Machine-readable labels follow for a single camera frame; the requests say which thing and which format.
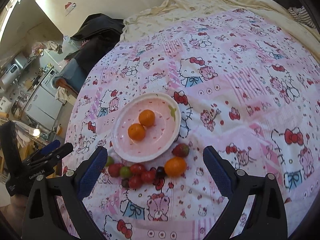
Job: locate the white washing machine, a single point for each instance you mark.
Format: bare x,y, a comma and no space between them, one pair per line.
50,80

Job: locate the striped cloth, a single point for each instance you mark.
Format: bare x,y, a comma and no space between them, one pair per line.
300,15

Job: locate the orange mandarin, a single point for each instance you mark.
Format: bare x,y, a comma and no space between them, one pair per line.
136,132
146,118
175,166

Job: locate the white fridge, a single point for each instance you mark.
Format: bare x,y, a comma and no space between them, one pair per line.
48,57

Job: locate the white plastic bag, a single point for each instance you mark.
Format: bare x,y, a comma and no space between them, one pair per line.
67,45

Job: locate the large dark purple grape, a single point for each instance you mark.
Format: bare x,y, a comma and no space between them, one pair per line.
160,172

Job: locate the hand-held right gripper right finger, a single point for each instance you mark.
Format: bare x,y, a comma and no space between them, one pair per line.
216,166

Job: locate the white drawer cabinet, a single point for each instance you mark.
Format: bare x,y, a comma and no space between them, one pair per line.
42,107

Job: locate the small dark purple grape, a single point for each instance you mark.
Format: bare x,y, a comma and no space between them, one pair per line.
125,183

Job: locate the pink strawberry-shaped bowl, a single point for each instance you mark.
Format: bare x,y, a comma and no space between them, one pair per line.
155,140

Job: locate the small white cup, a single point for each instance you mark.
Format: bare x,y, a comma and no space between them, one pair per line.
36,131

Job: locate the red cherry tomato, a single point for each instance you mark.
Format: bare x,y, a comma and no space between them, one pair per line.
137,168
135,182
148,176

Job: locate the black jacket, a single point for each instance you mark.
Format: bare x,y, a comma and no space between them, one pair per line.
97,35

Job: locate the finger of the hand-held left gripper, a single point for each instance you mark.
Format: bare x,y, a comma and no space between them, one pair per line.
63,149
51,146

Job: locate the green grape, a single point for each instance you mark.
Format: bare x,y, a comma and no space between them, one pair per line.
125,172
109,161

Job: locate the person's left hand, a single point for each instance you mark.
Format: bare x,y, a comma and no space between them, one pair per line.
15,205

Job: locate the blue cushion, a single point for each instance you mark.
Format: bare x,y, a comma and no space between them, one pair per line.
71,72

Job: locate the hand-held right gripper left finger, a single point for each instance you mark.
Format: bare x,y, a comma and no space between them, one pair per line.
96,165

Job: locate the red strawberry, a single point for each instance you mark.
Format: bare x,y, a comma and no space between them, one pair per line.
180,150
115,170

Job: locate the cream floral duvet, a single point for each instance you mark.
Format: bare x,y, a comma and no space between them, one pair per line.
190,5

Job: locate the pink cartoon printed blanket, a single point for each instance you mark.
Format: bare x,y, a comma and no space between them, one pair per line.
225,105

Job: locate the steel pot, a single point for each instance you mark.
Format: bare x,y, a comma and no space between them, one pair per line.
18,105

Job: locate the silver kitchen appliance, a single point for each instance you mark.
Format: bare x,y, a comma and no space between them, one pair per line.
10,72

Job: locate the red and white wall sticker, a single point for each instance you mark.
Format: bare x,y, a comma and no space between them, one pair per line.
70,7

